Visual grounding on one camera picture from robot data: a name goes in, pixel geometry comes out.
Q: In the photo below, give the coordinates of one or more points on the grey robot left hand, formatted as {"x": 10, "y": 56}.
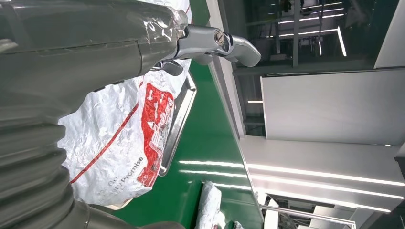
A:
{"x": 79, "y": 47}

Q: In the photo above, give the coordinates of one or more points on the green conveyor belt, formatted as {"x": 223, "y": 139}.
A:
{"x": 205, "y": 142}

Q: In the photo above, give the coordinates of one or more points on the white scale with steel tray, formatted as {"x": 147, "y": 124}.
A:
{"x": 180, "y": 120}

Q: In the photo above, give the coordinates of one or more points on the glass partition with grey frame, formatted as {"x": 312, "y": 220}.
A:
{"x": 284, "y": 47}

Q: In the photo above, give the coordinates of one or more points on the grey parcel with red print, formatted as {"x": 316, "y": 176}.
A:
{"x": 208, "y": 202}
{"x": 110, "y": 142}

